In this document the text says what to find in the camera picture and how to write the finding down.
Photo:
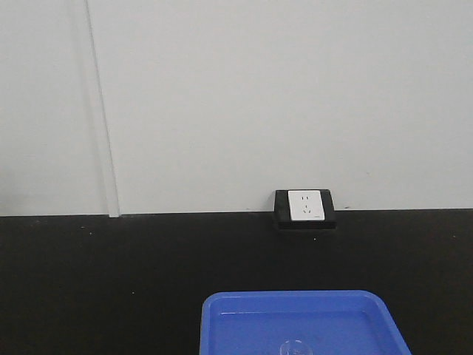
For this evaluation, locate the clear glass beaker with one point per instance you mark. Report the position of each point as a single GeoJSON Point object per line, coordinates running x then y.
{"type": "Point", "coordinates": [295, 347]}

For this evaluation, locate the white wall power socket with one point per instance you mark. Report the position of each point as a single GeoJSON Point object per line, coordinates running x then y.
{"type": "Point", "coordinates": [305, 205]}

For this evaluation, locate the blue plastic tray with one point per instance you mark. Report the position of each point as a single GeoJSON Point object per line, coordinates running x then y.
{"type": "Point", "coordinates": [330, 322]}

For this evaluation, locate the black socket housing box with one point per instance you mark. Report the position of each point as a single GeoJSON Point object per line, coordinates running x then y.
{"type": "Point", "coordinates": [282, 213]}

